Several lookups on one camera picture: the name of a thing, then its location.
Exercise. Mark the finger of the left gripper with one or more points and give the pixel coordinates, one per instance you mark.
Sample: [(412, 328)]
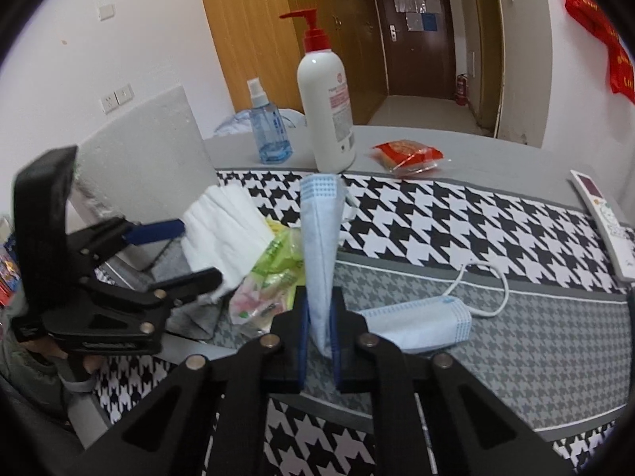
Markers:
[(149, 232), (185, 289)]

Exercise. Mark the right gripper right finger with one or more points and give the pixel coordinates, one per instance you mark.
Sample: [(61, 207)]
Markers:
[(431, 416)]

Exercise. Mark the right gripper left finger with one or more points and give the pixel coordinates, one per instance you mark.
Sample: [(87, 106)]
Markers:
[(209, 416)]

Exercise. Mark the white tissue paper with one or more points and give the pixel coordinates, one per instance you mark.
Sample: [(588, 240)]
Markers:
[(225, 230)]

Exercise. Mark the green tissue pack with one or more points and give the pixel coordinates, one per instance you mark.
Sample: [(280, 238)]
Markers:
[(270, 288)]

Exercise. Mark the blue face mask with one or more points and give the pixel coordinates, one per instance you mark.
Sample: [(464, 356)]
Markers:
[(322, 201), (435, 323)]

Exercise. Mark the person's left hand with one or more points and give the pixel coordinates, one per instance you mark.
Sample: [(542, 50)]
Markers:
[(72, 368)]

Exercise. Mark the white foam box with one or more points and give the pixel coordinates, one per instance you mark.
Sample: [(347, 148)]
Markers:
[(150, 164)]

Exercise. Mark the houndstooth table mat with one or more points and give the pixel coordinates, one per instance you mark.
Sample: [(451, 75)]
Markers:
[(559, 354)]

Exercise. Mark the blue spray bottle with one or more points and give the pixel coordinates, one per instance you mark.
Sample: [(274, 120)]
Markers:
[(272, 142)]

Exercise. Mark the light blue cloth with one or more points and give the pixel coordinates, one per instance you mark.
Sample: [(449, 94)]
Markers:
[(241, 123)]

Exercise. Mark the white remote control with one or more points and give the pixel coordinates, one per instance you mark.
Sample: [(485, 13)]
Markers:
[(619, 246)]

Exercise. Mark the white red pump bottle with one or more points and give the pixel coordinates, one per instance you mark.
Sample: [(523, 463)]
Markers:
[(325, 98)]

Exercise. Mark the red snack packet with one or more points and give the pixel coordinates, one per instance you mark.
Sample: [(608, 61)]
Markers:
[(404, 158)]

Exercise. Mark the wooden wardrobe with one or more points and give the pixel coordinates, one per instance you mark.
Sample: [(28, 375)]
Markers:
[(254, 40)]

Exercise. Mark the red fire extinguisher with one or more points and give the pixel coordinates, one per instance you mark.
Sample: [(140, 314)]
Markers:
[(460, 95)]

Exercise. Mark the dark brown door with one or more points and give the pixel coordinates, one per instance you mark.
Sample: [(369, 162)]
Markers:
[(419, 47)]

